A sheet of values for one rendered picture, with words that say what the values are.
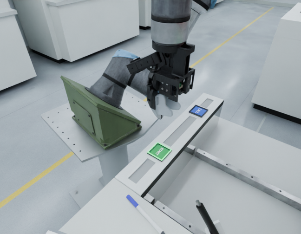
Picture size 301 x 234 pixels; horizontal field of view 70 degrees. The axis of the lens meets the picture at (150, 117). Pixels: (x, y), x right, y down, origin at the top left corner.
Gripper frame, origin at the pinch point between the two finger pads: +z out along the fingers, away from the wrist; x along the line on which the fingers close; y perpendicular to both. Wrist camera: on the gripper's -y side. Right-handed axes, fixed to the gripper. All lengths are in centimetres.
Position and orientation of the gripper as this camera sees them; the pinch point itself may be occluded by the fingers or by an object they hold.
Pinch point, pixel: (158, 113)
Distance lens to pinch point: 57.2
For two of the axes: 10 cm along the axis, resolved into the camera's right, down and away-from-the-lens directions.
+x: 6.0, -5.0, 6.2
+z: 0.0, 7.8, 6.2
